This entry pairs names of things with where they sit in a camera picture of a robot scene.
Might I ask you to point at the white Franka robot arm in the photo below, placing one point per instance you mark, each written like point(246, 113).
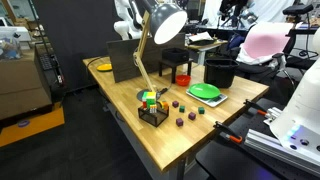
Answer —
point(300, 110)

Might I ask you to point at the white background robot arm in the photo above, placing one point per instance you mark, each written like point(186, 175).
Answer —
point(128, 28)

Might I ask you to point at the green wooden block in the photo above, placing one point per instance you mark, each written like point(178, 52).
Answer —
point(201, 110)
point(182, 108)

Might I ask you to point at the large Rubik's cube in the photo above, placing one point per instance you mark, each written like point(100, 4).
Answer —
point(149, 97)

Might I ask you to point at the orange puzzle cube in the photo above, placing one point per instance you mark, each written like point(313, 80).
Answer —
point(165, 105)

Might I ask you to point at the small Rubik's cube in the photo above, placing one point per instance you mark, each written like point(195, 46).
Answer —
point(153, 108)

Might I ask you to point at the red bowl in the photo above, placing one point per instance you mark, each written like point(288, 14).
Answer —
point(183, 80)

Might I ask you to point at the small black wooden stool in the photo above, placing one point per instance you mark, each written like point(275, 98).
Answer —
point(175, 63)

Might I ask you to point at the black open box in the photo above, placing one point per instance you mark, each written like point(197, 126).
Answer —
point(175, 55)

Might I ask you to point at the green plastic plate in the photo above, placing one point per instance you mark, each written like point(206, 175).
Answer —
point(204, 90)

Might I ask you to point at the dark wooden board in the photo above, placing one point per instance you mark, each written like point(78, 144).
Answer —
point(126, 60)

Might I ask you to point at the white kitchen scale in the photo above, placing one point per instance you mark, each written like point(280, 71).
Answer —
point(213, 101)

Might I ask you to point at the yellow disc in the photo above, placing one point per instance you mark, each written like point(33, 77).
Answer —
point(104, 67)

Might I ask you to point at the black plastic bin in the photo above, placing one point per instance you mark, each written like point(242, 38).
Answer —
point(220, 75)

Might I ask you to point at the background wooden desk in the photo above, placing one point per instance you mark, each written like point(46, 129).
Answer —
point(206, 46)

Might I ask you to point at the white papers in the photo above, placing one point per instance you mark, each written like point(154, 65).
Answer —
point(200, 36)

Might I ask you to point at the black orange bar clamp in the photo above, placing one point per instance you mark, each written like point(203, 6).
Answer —
point(255, 107)
point(230, 135)

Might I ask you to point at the black backdrop curtain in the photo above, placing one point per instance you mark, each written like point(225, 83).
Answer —
point(76, 33)

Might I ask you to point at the black office chair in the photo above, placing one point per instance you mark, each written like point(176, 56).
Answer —
point(260, 68)

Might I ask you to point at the black keypad device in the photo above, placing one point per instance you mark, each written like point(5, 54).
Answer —
point(48, 61)

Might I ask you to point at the pink cloth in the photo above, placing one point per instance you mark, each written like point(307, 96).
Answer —
point(266, 40)

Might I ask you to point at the yellow floor platform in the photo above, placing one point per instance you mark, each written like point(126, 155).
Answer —
point(36, 125)

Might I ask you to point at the large cardboard box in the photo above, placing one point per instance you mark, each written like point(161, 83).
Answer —
point(20, 83)

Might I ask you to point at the purple tape roll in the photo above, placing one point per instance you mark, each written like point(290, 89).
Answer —
point(23, 123)

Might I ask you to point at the clear plastic storage bin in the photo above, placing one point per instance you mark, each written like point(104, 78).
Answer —
point(10, 43)

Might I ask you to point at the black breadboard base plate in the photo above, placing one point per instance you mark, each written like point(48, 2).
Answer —
point(226, 160)

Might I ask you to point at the black tripod camera rig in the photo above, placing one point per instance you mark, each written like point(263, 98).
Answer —
point(236, 10)

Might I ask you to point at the silver metal bracket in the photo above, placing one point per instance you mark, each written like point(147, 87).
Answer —
point(274, 115)

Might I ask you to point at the aluminium extrusion rail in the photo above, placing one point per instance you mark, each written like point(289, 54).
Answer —
point(276, 146)

